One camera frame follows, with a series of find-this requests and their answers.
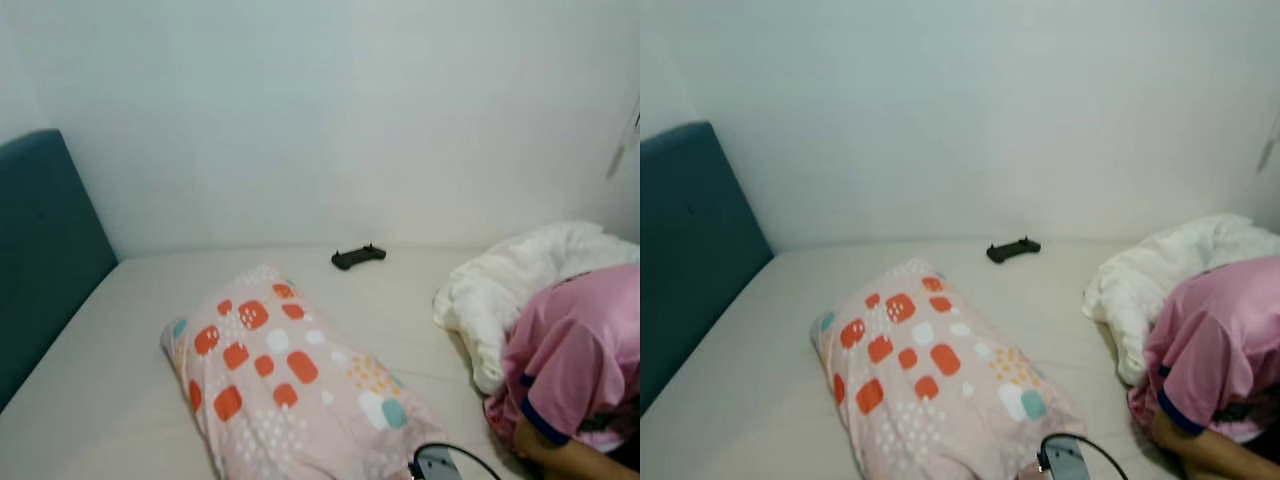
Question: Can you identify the person in pink shirt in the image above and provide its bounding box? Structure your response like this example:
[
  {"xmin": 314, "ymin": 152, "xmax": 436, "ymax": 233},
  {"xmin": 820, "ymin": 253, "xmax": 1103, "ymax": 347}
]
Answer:
[
  {"xmin": 483, "ymin": 262, "xmax": 641, "ymax": 480},
  {"xmin": 1127, "ymin": 254, "xmax": 1280, "ymax": 480}
]

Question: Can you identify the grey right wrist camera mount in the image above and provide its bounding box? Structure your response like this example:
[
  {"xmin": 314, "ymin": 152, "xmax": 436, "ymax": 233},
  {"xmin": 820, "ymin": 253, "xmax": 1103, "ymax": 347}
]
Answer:
[
  {"xmin": 412, "ymin": 447, "xmax": 465, "ymax": 480},
  {"xmin": 1040, "ymin": 436, "xmax": 1093, "ymax": 480}
]

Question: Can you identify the pink pillow with orange patches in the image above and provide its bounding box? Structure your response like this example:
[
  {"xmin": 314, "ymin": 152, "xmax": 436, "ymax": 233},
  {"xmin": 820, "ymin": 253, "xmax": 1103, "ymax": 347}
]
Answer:
[
  {"xmin": 810, "ymin": 257, "xmax": 1093, "ymax": 480},
  {"xmin": 160, "ymin": 264, "xmax": 453, "ymax": 480}
]

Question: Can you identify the grey hanging cord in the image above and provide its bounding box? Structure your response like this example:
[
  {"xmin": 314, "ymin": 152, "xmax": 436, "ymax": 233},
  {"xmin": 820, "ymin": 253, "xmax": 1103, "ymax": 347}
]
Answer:
[
  {"xmin": 1256, "ymin": 108, "xmax": 1280, "ymax": 177},
  {"xmin": 604, "ymin": 98, "xmax": 641, "ymax": 183}
]

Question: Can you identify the teal upholstered headboard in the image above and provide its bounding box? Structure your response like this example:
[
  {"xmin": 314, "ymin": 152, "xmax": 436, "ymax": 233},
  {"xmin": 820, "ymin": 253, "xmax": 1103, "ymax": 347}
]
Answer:
[
  {"xmin": 641, "ymin": 121, "xmax": 775, "ymax": 417},
  {"xmin": 0, "ymin": 128, "xmax": 120, "ymax": 412}
]

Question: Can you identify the white bed mattress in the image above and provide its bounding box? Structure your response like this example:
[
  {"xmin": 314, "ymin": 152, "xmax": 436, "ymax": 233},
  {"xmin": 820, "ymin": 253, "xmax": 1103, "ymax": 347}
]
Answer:
[
  {"xmin": 0, "ymin": 243, "xmax": 641, "ymax": 480},
  {"xmin": 641, "ymin": 236, "xmax": 1280, "ymax": 480}
]

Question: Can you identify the white crumpled duvet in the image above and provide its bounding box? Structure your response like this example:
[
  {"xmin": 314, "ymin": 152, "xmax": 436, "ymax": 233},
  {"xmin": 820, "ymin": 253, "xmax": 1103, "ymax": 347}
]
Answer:
[
  {"xmin": 1082, "ymin": 212, "xmax": 1280, "ymax": 389},
  {"xmin": 432, "ymin": 220, "xmax": 641, "ymax": 397}
]

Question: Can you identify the black game controller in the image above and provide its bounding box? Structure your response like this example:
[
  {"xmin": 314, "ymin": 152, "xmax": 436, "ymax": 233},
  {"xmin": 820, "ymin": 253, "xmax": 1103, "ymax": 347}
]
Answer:
[
  {"xmin": 331, "ymin": 243, "xmax": 388, "ymax": 272},
  {"xmin": 986, "ymin": 236, "xmax": 1042, "ymax": 265}
]

